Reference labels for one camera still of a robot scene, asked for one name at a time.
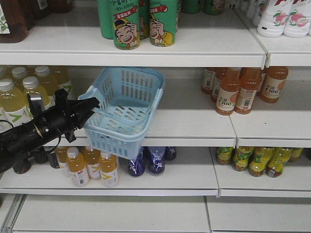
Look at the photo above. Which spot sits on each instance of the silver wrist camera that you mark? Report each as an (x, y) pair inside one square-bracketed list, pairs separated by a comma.
[(36, 104)]

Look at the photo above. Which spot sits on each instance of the brown tea jug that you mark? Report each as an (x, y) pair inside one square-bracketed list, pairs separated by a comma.
[(13, 27)]

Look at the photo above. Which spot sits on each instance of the light blue plastic basket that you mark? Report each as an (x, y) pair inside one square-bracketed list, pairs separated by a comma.
[(128, 98)]

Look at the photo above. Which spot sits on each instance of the green cartoon drink can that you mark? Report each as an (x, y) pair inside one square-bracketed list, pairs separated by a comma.
[(125, 24), (163, 14)]

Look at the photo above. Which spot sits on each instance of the yellow lemon tea bottle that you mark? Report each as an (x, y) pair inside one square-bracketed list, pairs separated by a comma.
[(241, 158), (224, 155), (295, 154), (276, 164), (260, 160)]

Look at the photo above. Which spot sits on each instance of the white peach drink bottle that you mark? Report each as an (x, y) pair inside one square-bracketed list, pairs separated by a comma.
[(274, 17), (299, 19)]

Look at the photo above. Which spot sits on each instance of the blue sports drink bottle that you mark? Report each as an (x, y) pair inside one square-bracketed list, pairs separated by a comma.
[(156, 164), (170, 153), (136, 166)]

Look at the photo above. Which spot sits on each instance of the white shelf unit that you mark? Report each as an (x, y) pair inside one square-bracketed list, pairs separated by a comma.
[(195, 193)]

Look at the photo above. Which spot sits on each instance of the orange vitamin drink bottle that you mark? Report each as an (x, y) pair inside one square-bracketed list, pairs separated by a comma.
[(108, 169), (91, 156), (77, 167), (61, 154)]

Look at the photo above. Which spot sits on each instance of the orange C100 juice bottle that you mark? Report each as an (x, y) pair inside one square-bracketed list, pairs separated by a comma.
[(228, 93), (273, 85), (248, 88)]

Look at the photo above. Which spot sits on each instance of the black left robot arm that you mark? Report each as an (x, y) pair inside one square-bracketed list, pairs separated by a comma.
[(17, 142)]

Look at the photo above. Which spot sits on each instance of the dark tea bottle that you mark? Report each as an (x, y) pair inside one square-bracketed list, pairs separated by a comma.
[(40, 155), (22, 166), (51, 155)]

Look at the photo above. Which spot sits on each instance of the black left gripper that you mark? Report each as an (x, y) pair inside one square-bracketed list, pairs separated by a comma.
[(66, 116)]

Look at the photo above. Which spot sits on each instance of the pale yellow drink bottle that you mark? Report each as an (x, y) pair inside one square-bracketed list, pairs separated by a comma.
[(48, 81), (14, 103), (33, 87), (19, 73)]

